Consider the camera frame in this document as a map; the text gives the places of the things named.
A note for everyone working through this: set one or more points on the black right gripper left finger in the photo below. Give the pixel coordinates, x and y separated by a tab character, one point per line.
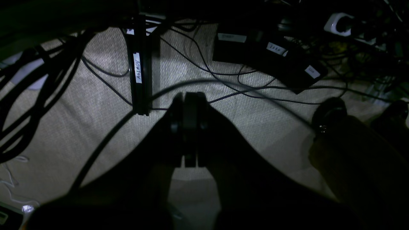
130	196

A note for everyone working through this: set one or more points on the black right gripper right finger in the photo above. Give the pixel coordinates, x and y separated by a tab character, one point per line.
254	195

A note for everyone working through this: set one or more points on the black labelled power brick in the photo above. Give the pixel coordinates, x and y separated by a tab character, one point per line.
270	53

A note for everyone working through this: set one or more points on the black box with ASIMOV label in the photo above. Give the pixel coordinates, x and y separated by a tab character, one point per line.
139	55

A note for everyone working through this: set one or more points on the white power strip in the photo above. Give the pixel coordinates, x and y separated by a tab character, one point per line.
348	26

